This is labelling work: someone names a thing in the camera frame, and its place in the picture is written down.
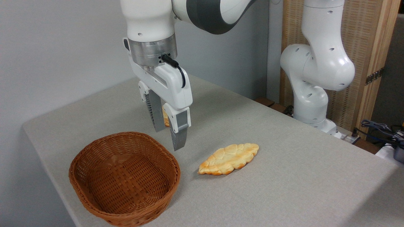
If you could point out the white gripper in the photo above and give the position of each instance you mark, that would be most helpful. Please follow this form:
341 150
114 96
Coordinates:
172 85

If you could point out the small golden bread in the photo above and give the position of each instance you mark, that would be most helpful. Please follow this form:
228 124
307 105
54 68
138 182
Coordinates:
166 119

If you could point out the wooden woven screen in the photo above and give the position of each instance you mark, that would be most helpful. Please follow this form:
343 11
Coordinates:
363 31

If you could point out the metal screen hinge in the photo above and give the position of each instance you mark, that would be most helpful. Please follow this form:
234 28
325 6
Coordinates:
375 76

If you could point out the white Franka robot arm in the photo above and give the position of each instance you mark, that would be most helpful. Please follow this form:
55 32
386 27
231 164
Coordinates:
315 63

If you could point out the leaf-shaped bread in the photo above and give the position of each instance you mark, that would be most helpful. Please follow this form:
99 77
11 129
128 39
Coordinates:
228 159

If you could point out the brown wicker basket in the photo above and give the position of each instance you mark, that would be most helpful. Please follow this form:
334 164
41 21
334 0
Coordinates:
126 176

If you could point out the brown wooden base board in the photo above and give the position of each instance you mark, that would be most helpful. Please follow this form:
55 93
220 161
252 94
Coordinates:
268 102

